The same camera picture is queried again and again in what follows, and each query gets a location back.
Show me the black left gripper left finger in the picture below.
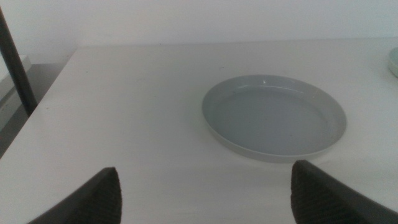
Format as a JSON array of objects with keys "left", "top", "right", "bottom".
[{"left": 27, "top": 167, "right": 123, "bottom": 224}]

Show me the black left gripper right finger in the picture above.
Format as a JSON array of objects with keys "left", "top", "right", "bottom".
[{"left": 290, "top": 159, "right": 398, "bottom": 224}]

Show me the grey shallow bowl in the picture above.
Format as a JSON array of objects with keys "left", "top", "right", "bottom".
[{"left": 201, "top": 73, "right": 348, "bottom": 164}]

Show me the dark metal pole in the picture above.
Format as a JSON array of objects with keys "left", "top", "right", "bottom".
[{"left": 0, "top": 6, "right": 39, "bottom": 118}]

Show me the pale green shallow bowl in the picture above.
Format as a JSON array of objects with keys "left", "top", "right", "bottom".
[{"left": 387, "top": 46, "right": 398, "bottom": 78}]

